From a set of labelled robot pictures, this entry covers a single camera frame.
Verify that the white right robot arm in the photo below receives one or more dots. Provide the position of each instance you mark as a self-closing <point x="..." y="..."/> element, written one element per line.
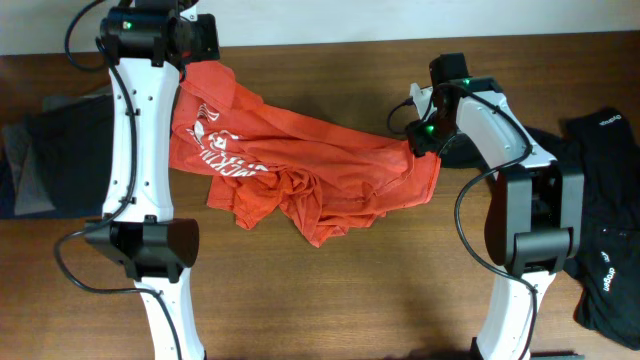
<point x="534" y="219"/>

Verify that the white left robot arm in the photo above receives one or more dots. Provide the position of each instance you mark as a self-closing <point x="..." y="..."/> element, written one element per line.
<point x="147" y="46"/>

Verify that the orange t-shirt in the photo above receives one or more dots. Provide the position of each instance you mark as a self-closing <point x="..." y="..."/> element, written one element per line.
<point x="326" y="178"/>

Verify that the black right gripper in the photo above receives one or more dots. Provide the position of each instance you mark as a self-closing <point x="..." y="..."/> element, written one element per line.
<point x="418" y="140"/>

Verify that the dark folded shirt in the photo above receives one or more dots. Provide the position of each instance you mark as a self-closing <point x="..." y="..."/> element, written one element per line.
<point x="84" y="125"/>

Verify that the black adidas jacket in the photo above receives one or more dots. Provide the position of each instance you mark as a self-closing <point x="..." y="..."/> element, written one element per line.
<point x="607" y="262"/>

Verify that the black base equipment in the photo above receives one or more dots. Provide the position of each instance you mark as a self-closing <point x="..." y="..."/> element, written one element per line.
<point x="558" y="356"/>

